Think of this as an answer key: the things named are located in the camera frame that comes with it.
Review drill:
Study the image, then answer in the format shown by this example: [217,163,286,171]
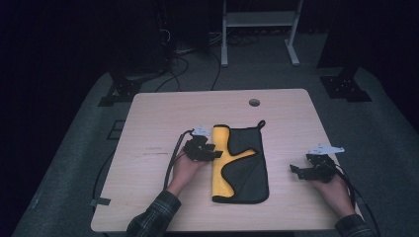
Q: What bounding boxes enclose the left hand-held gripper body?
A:
[182,123,215,163]

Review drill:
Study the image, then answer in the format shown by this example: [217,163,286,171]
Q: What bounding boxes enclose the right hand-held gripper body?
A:
[304,143,346,184]

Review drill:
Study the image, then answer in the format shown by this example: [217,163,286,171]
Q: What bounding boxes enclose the yellow and black towel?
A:
[210,119,270,204]

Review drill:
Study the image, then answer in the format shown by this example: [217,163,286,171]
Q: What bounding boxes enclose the person's left hand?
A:
[166,148,210,198]

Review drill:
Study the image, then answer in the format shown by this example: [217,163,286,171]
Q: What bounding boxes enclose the person's right hand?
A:
[309,174,357,219]

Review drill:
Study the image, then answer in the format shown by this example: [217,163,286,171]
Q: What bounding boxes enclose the black stand base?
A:
[97,77,143,108]
[319,67,374,104]

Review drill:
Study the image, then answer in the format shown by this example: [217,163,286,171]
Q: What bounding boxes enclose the dark floor socket plate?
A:
[106,119,126,141]

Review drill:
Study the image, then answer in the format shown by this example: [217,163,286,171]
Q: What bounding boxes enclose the grey tape strip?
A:
[89,197,113,208]

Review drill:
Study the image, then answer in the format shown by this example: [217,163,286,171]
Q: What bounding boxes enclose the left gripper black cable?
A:
[163,128,196,192]

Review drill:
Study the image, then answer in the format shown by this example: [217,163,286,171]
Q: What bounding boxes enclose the looped black floor cable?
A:
[154,54,191,94]

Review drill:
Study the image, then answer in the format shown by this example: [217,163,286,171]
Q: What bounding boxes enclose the straight black floor cable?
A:
[209,51,222,92]

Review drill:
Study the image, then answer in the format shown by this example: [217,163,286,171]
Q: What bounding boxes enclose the white metal stand frame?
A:
[220,0,304,68]

